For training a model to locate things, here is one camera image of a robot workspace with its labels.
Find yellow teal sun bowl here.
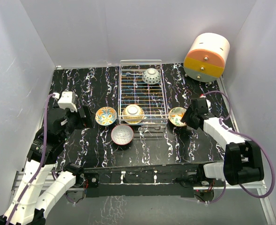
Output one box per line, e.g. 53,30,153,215
122,104,144,124

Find blue patterned bowl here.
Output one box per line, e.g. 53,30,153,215
142,68,161,85

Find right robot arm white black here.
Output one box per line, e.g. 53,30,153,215
181,97,264,186

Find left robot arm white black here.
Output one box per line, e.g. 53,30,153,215
0,105,95,225

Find white orange flower bowl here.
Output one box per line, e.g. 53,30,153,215
169,107,186,127

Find orange blue floral bowl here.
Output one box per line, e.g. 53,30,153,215
95,107,117,126

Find grey red-rimmed patterned bowl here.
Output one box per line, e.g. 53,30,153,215
111,125,134,145

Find round pastel drawer cabinet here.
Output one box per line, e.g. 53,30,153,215
183,33,230,83

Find black front mounting bar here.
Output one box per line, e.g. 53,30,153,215
82,161,225,199

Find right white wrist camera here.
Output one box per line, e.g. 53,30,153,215
200,94,211,112

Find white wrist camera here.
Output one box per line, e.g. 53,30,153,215
200,94,211,112
58,91,77,113

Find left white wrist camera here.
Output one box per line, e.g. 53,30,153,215
58,91,77,113

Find white wire dish rack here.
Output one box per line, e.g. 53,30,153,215
118,60,168,128

